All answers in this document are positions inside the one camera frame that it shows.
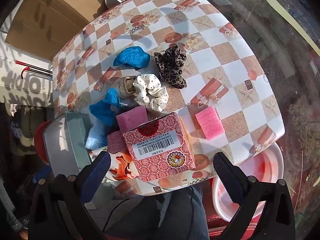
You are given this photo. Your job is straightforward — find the large brown cardboard sheet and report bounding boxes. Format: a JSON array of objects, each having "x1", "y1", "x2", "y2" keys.
[{"x1": 5, "y1": 0, "x2": 110, "y2": 60}]

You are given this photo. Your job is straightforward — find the red stool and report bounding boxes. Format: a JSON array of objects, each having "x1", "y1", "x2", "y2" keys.
[{"x1": 34, "y1": 120, "x2": 53, "y2": 164}]

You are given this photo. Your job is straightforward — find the blue plastic object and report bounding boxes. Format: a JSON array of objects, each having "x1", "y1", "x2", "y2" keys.
[{"x1": 32, "y1": 165, "x2": 52, "y2": 183}]

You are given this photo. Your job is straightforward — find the blue plastic shoe cover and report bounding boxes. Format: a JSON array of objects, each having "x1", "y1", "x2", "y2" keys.
[
  {"x1": 113, "y1": 46, "x2": 151, "y2": 68},
  {"x1": 89, "y1": 88, "x2": 120, "y2": 128}
]

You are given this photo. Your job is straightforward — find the dark patterned sock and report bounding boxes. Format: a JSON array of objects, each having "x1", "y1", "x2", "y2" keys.
[{"x1": 115, "y1": 106, "x2": 133, "y2": 117}]

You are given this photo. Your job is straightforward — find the light blue shoe cover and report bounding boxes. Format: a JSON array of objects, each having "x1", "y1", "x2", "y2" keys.
[{"x1": 85, "y1": 116, "x2": 113, "y2": 149}]

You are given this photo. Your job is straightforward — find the red patterned cardboard box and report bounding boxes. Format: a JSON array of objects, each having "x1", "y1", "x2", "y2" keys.
[{"x1": 122, "y1": 112, "x2": 196, "y2": 182}]

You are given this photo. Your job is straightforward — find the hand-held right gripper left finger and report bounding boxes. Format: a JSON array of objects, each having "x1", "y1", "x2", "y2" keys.
[{"x1": 27, "y1": 151, "x2": 112, "y2": 240}]

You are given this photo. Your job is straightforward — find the pink glitter scouring pad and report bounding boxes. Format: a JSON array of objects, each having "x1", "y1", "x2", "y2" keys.
[{"x1": 107, "y1": 131, "x2": 131, "y2": 155}]

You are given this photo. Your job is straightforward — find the white polka dot scrunchie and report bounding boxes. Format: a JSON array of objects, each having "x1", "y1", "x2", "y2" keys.
[{"x1": 132, "y1": 74, "x2": 170, "y2": 112}]

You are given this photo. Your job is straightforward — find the pink and white basin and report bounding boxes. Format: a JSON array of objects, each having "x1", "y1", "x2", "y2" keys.
[{"x1": 212, "y1": 142, "x2": 284, "y2": 222}]

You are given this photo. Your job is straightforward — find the dusty pink sponge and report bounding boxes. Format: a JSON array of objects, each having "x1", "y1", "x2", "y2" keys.
[{"x1": 116, "y1": 106, "x2": 148, "y2": 132}]

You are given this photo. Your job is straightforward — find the red printed carton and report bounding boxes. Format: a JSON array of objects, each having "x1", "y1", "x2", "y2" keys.
[{"x1": 207, "y1": 214, "x2": 240, "y2": 240}]

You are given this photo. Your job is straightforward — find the grey storage box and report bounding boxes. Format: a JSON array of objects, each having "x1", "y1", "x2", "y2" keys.
[{"x1": 42, "y1": 112, "x2": 94, "y2": 178}]

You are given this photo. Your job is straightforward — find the beige scrunchie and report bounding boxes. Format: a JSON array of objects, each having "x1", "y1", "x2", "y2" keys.
[{"x1": 118, "y1": 76, "x2": 137, "y2": 98}]

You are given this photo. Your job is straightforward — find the bright pink sponge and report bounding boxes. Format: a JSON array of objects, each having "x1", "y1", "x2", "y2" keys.
[{"x1": 195, "y1": 106, "x2": 225, "y2": 141}]

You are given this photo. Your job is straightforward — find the red-handled metal rods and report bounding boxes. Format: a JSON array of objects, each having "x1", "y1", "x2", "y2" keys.
[{"x1": 15, "y1": 60, "x2": 53, "y2": 79}]

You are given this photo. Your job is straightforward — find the person's jeans-clad legs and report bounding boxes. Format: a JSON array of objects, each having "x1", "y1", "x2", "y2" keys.
[{"x1": 82, "y1": 184, "x2": 209, "y2": 240}]

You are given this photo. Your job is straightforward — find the dark clothes pile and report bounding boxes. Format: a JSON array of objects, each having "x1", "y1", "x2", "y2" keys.
[{"x1": 10, "y1": 105, "x2": 38, "y2": 155}]

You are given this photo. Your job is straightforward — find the leopard print scrunchie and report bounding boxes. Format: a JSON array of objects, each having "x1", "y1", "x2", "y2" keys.
[{"x1": 153, "y1": 44, "x2": 188, "y2": 89}]

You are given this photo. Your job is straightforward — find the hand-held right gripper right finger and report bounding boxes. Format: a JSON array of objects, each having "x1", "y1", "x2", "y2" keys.
[{"x1": 213, "y1": 152, "x2": 296, "y2": 240}]

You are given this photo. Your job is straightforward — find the checkered printed tablecloth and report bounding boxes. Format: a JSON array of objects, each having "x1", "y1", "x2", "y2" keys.
[{"x1": 51, "y1": 0, "x2": 286, "y2": 195}]

